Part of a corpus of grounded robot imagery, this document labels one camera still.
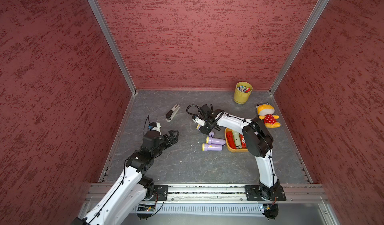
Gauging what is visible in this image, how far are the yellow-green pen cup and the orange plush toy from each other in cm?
10

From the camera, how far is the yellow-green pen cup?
106 centimetres

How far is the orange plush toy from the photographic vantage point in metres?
0.97
